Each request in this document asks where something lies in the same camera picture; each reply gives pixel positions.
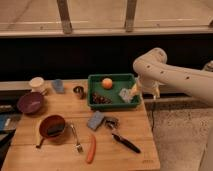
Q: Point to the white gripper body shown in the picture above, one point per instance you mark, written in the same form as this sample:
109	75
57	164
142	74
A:
147	85

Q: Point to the wooden cutting board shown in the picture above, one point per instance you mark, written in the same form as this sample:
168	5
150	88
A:
62	154

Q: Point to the metal binder clip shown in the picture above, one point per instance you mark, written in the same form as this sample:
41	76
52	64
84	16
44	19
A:
111	122

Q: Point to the black eraser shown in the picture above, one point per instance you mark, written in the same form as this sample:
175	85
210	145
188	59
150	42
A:
55	130

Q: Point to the green plastic tray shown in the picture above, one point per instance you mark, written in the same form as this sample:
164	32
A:
120	81

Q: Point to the blue plastic cup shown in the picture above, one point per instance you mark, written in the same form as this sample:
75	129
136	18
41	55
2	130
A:
57	85

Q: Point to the metal fork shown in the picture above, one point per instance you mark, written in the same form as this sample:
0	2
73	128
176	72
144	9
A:
77	144

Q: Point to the brown pine cone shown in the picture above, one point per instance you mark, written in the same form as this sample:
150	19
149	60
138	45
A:
99	99

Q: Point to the crumpled white cloth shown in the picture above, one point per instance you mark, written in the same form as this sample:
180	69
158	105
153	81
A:
125	95

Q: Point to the orange ball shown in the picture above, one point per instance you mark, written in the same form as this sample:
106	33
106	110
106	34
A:
107	83

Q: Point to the purple bowl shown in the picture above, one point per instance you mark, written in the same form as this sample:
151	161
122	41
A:
30	102

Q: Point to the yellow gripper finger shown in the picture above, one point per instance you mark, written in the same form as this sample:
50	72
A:
134	91

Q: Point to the orange carrot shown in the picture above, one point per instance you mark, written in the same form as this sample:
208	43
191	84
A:
92	150

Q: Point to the blue sponge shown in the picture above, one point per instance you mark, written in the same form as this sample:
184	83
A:
95	120

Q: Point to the orange bowl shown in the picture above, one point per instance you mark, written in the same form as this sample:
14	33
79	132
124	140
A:
48	122

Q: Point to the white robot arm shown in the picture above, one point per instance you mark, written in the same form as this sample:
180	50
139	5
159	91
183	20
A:
183	127

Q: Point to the white cup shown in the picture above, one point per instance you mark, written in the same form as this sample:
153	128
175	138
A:
37	84

